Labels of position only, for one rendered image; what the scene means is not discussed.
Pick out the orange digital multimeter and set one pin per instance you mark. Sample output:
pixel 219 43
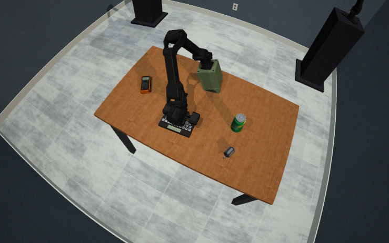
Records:
pixel 145 86

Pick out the green soda can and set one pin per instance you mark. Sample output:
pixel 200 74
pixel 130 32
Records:
pixel 238 122

